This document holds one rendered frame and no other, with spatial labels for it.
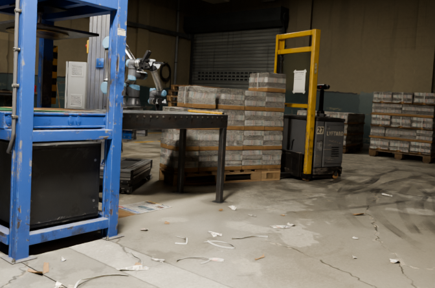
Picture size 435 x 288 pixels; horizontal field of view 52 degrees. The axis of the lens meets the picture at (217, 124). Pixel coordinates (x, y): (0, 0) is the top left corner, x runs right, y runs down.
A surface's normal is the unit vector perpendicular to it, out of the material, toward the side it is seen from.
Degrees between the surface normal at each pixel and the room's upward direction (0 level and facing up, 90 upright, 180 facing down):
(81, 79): 90
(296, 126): 90
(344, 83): 90
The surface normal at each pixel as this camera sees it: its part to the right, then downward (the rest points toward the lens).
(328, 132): 0.52, 0.07
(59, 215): 0.77, 0.07
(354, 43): -0.63, 0.00
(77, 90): -0.09, 0.05
